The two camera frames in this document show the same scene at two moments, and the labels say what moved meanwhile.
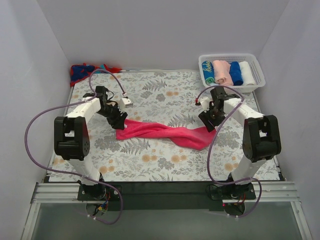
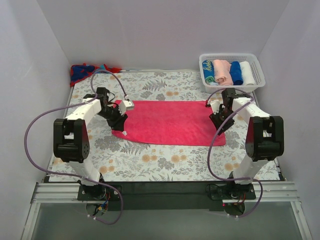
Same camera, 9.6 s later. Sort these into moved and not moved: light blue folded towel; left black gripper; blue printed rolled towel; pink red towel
Moved: pink red towel
Not moved: light blue folded towel; blue printed rolled towel; left black gripper
